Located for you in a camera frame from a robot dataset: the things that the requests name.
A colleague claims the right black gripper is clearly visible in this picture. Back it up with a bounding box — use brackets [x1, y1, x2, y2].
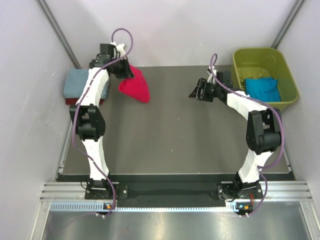
[188, 78, 221, 103]

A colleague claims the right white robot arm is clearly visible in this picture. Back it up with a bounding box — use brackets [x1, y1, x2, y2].
[189, 71, 282, 202]

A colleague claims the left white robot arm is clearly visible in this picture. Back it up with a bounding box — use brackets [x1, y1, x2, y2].
[69, 42, 134, 200]

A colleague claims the folded light blue t shirt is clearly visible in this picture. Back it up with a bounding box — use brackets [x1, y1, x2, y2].
[63, 68, 111, 100]

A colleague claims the folded dark red t shirt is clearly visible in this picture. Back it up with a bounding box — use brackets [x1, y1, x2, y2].
[65, 98, 105, 105]

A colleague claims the green plastic bin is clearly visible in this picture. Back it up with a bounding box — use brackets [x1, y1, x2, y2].
[229, 48, 300, 118]

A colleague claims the blue t shirt in bin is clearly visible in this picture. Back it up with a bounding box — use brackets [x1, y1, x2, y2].
[244, 77, 281, 102]

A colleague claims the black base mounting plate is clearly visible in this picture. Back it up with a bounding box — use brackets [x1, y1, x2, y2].
[84, 182, 263, 201]

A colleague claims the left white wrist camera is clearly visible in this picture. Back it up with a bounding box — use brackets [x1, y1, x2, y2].
[110, 41, 126, 59]

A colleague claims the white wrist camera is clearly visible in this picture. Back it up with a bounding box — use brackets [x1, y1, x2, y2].
[110, 41, 126, 59]
[207, 65, 217, 84]

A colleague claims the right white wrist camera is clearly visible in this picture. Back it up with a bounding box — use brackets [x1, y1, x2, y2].
[207, 65, 217, 84]

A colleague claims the slotted grey cable duct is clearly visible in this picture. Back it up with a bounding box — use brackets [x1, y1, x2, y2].
[50, 201, 250, 213]

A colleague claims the aluminium frame rail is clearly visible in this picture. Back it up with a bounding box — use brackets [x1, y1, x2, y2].
[40, 181, 312, 202]

